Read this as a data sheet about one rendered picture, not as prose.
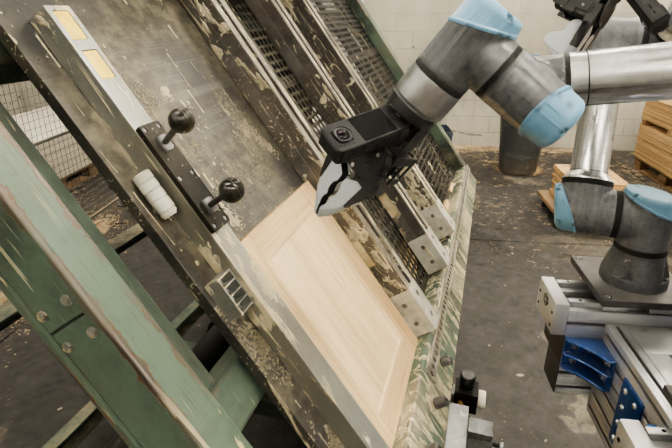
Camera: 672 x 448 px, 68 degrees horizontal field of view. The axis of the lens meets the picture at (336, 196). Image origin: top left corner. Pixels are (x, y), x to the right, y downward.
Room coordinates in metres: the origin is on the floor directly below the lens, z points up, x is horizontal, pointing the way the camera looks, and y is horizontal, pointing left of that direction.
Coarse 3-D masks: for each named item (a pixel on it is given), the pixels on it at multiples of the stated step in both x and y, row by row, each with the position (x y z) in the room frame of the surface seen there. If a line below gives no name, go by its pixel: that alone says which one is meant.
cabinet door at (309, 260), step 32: (288, 224) 0.93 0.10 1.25; (320, 224) 1.03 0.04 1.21; (256, 256) 0.79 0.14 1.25; (288, 256) 0.86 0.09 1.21; (320, 256) 0.94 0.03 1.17; (352, 256) 1.04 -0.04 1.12; (288, 288) 0.80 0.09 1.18; (320, 288) 0.87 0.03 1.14; (352, 288) 0.96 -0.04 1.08; (320, 320) 0.80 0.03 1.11; (352, 320) 0.88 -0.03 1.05; (384, 320) 0.97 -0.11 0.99; (352, 352) 0.81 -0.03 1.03; (384, 352) 0.89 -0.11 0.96; (352, 384) 0.74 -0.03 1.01; (384, 384) 0.82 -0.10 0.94; (384, 416) 0.75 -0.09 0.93
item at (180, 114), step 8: (176, 112) 0.67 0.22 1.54; (184, 112) 0.68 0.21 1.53; (192, 112) 0.69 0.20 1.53; (168, 120) 0.68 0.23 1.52; (176, 120) 0.67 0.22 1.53; (184, 120) 0.67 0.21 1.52; (192, 120) 0.68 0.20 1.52; (176, 128) 0.67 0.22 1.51; (184, 128) 0.67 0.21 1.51; (192, 128) 0.68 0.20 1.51; (160, 136) 0.75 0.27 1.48; (168, 136) 0.72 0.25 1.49; (160, 144) 0.75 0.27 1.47; (168, 144) 0.75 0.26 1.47
